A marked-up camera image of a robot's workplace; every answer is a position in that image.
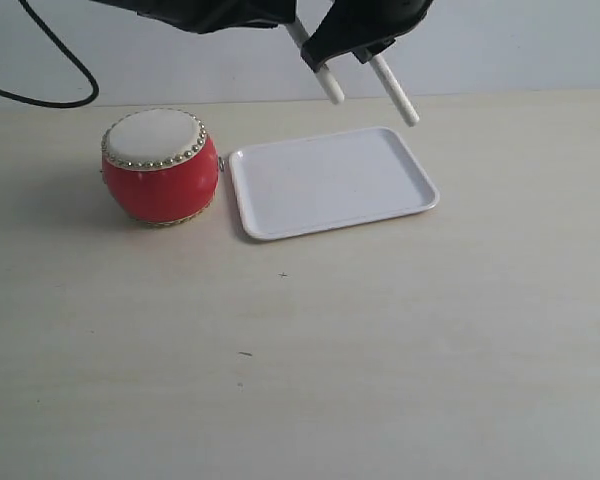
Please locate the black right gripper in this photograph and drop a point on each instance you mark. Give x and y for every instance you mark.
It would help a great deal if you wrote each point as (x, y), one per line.
(362, 28)

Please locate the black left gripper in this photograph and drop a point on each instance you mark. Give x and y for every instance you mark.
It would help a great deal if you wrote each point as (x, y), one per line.
(209, 16)

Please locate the white plastic tray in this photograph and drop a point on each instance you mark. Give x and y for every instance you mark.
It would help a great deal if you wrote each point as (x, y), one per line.
(317, 184)

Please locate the white drumstick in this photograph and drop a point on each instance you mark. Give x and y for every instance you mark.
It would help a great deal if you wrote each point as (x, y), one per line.
(325, 78)
(394, 90)

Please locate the red small drum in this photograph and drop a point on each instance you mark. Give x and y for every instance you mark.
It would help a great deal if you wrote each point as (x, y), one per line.
(160, 165)

